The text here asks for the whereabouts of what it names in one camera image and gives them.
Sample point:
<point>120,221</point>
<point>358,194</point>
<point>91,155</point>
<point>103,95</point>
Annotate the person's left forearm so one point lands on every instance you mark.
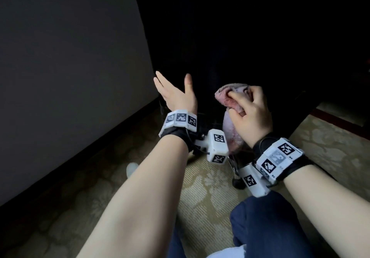
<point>136,205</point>

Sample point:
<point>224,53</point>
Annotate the left wrist marker band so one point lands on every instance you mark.
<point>179,125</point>

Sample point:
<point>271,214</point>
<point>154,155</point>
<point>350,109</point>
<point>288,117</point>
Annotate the right wrist marker band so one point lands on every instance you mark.
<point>280,156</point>

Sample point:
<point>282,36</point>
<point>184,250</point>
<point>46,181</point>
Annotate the person's right forearm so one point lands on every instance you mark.
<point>329,211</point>

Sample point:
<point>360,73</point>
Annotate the person's right hand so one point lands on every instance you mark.
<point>251,116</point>

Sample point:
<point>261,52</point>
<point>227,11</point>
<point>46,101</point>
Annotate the person's left hand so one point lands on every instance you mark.
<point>176,96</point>

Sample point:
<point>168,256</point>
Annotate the black office chair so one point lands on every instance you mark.
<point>245,35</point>

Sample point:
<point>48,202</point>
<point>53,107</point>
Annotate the blue trousers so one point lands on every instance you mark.
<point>266,226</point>

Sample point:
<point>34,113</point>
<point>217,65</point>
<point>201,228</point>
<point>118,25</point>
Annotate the wrist marker band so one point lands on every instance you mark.
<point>179,125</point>
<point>280,156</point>

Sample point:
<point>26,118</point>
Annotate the pink cleaning cloth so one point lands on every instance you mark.
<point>231,127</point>

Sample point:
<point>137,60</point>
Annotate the white shoe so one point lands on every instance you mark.
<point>131,169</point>

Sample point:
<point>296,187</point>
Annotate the white fabric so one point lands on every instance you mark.
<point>228,252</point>

